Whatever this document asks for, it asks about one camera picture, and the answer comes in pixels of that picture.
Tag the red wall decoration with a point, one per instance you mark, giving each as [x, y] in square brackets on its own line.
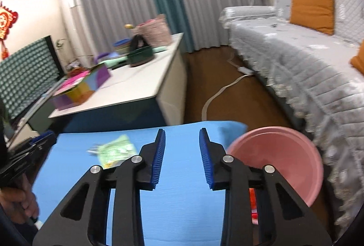
[5, 21]

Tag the grey tv cabinet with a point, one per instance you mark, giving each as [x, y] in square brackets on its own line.
[39, 120]

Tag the black television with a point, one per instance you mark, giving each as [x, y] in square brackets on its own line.
[55, 58]

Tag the green checked cloth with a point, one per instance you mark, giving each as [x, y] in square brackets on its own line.
[25, 75]

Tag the stack of colourful bowls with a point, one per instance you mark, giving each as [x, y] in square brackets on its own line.
[122, 48]

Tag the white coffee table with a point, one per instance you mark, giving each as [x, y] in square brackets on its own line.
[136, 83]

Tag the dark green bag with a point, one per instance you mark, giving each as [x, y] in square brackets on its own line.
[140, 58]

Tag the small yellow ball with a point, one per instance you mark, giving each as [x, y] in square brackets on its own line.
[129, 26]

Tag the purple plastic bowl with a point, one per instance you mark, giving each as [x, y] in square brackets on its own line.
[105, 56]

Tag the dark red box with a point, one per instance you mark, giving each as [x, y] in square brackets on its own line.
[76, 71]

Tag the white standing air conditioner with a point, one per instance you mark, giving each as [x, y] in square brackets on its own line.
[72, 24]

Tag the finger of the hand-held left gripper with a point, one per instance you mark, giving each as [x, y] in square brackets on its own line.
[34, 153]
[41, 138]

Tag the orange cushion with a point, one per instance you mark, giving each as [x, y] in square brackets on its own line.
[311, 9]
[359, 59]

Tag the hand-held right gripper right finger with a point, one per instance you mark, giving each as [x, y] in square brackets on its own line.
[205, 160]

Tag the grey quilted sofa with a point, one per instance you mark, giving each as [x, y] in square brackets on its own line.
[298, 63]

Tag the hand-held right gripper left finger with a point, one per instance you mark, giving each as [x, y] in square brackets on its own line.
[159, 160]

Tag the person's left hand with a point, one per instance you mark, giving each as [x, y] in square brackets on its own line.
[17, 200]

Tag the light green pouch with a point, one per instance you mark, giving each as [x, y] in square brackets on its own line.
[160, 49]

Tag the pink plastic basin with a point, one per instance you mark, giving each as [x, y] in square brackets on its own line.
[284, 155]

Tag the green snack packet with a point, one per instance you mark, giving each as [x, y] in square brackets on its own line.
[113, 150]

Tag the white power strip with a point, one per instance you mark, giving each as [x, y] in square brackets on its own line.
[244, 69]

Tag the teal curtain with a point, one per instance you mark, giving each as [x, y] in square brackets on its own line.
[167, 1]

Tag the green houseplant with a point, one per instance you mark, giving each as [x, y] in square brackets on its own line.
[60, 43]

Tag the pink woven basket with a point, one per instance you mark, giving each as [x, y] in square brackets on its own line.
[156, 32]

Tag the blue mat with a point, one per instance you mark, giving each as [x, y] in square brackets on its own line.
[182, 206]

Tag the colourful cardboard box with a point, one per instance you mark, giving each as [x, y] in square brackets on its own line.
[82, 89]

